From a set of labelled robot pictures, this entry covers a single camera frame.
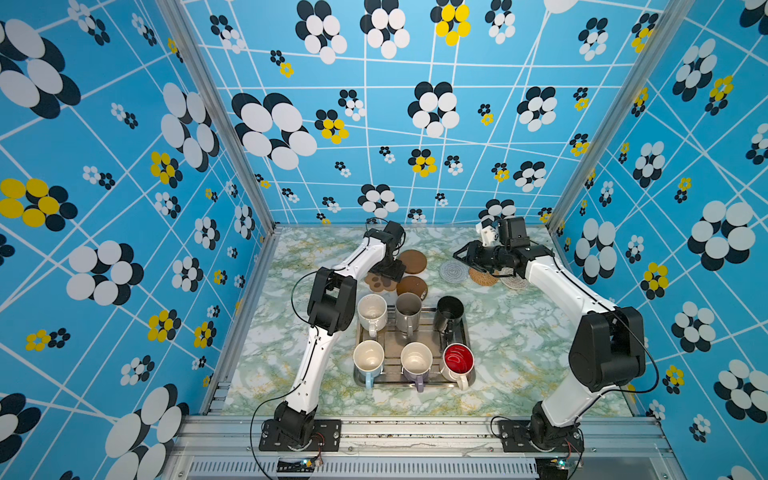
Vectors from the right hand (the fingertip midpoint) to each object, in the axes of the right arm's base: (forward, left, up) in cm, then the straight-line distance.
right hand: (459, 256), depth 89 cm
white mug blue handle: (-25, +27, -15) cm, 40 cm away
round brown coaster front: (+1, +13, -16) cm, 21 cm away
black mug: (-11, +2, -15) cm, 19 cm away
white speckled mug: (-11, +27, -15) cm, 32 cm away
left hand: (+6, +22, -16) cm, 27 cm away
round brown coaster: (+13, +13, -18) cm, 26 cm away
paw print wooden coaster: (+1, +25, -16) cm, 30 cm away
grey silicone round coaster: (+7, -1, -16) cm, 18 cm away
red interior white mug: (-26, +1, -16) cm, 30 cm away
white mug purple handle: (-25, +13, -17) cm, 33 cm away
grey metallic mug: (-11, +15, -13) cm, 23 cm away
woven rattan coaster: (+4, -12, -18) cm, 22 cm away
